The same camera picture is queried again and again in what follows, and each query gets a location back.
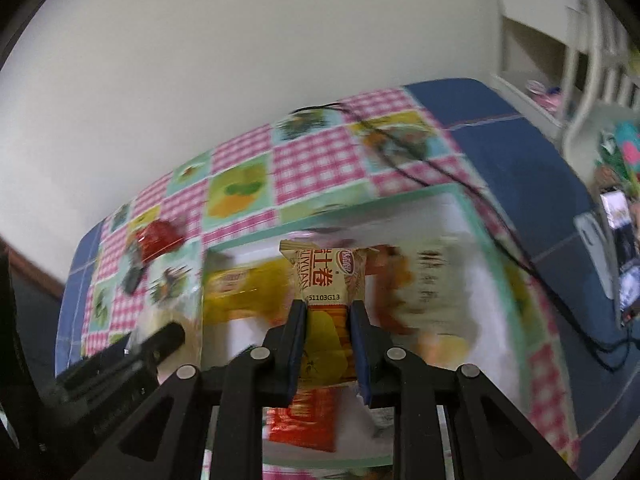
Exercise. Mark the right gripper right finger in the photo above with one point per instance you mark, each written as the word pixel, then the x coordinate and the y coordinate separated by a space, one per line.
pixel 446 421

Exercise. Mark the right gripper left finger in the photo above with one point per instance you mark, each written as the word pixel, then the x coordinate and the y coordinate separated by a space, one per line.
pixel 166 436

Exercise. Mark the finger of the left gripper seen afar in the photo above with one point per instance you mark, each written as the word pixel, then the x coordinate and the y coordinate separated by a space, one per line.
pixel 104 389

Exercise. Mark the red square snack packet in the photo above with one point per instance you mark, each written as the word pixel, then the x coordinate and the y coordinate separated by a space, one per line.
pixel 309 422

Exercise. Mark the yellow cake snack bag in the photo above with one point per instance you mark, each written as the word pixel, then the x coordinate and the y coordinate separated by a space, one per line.
pixel 260 290

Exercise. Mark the cream orange egg roll pack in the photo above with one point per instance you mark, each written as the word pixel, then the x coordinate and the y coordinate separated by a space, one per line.
pixel 328 281

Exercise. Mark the red white snack packet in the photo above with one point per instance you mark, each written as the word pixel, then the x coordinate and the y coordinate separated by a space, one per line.
pixel 389 269

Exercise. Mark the pink checkered fruit tablecloth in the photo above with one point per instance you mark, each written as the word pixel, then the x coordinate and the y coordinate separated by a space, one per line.
pixel 381 143

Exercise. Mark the silver green foil packet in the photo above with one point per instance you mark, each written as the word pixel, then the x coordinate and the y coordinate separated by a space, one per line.
pixel 133 270

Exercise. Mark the red crinkled candy bag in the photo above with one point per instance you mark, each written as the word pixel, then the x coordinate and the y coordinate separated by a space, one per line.
pixel 156 239

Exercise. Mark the white tray teal rim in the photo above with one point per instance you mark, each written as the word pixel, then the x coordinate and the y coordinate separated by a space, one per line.
pixel 403 221

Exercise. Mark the phone on stand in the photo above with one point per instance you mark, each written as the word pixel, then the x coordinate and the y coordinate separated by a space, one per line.
pixel 608 236

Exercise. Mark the blue plaid under cloth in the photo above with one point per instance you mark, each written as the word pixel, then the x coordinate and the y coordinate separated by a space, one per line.
pixel 586 406

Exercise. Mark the white shelf furniture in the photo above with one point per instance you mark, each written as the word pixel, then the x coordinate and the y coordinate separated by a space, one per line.
pixel 558 60

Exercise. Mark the dark wooden door frame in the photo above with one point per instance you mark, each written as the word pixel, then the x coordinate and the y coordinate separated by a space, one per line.
pixel 33 275

